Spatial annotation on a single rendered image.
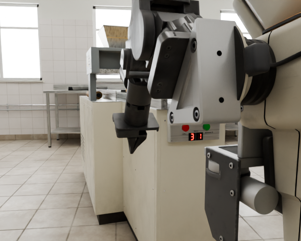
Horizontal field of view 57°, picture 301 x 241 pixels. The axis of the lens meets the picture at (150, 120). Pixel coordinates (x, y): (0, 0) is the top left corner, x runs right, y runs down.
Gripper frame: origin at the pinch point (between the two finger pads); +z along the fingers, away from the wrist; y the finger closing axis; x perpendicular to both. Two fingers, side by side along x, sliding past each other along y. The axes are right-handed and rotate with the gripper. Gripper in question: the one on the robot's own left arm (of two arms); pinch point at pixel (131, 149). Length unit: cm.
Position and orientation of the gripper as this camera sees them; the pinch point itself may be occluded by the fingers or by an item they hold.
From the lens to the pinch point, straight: 71.2
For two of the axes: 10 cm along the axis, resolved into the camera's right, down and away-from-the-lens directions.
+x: 2.6, 5.6, -7.9
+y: -9.5, 0.3, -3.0
